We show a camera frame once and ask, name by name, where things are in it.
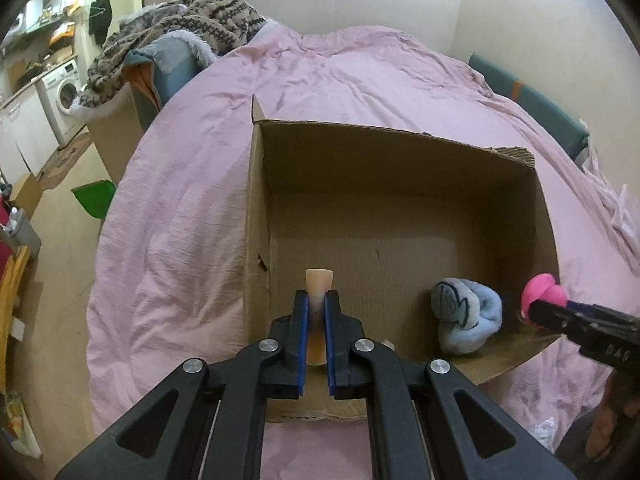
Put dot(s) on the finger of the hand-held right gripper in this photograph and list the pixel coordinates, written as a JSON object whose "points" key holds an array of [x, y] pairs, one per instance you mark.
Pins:
{"points": [[550, 314]]}

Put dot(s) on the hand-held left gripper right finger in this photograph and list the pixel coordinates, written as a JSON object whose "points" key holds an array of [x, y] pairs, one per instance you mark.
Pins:
{"points": [[330, 340]]}

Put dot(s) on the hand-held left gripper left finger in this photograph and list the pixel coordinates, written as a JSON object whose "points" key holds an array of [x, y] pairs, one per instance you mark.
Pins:
{"points": [[300, 340]]}

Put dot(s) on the pink soft toy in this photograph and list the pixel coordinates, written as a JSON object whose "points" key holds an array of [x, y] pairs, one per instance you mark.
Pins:
{"points": [[537, 287]]}

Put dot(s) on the beige soft foam piece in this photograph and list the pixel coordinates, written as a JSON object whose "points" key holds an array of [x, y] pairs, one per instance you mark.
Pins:
{"points": [[318, 284]]}

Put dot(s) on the light blue plush toy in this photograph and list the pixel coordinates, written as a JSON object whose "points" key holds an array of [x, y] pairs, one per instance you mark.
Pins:
{"points": [[462, 317]]}

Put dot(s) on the person's right hand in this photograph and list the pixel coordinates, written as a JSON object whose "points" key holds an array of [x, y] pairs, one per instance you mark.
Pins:
{"points": [[607, 415]]}

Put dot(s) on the clear plastic bag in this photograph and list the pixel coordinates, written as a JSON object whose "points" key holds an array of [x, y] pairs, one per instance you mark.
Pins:
{"points": [[545, 432]]}

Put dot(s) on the white crumpled cloth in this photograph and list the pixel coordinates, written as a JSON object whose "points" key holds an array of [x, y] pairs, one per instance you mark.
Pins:
{"points": [[612, 200]]}

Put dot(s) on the pink bed blanket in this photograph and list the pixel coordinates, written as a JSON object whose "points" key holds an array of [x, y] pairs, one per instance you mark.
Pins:
{"points": [[200, 160]]}

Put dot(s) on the teal mattress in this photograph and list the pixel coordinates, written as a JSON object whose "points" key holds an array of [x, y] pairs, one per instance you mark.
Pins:
{"points": [[540, 105]]}

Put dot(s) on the green dustpan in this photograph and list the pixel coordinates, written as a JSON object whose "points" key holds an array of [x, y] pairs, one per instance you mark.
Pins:
{"points": [[92, 200]]}

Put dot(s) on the tall brown cardboard box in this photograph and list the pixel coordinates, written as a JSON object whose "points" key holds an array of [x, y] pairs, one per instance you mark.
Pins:
{"points": [[115, 140]]}

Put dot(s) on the yellow wooden chair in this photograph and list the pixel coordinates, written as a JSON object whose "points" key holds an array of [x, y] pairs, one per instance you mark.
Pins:
{"points": [[12, 290]]}

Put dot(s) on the grey storage bin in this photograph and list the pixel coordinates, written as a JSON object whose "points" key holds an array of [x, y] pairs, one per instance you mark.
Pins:
{"points": [[25, 237]]}

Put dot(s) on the patterned floor rug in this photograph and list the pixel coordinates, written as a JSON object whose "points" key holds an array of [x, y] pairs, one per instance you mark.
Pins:
{"points": [[65, 157]]}

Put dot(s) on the leopard pattern blanket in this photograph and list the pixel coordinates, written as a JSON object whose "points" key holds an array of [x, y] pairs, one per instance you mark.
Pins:
{"points": [[210, 15]]}

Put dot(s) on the white washing machine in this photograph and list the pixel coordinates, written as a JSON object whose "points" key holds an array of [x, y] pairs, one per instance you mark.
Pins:
{"points": [[62, 95]]}

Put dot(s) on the white kitchen cabinets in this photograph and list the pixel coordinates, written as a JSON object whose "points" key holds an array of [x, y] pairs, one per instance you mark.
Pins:
{"points": [[25, 130]]}

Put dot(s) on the grey fur-trimmed coat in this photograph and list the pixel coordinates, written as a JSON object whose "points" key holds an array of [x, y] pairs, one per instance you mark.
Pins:
{"points": [[145, 21]]}

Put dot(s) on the dark hanging garment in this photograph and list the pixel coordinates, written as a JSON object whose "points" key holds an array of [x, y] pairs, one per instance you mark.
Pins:
{"points": [[100, 20]]}

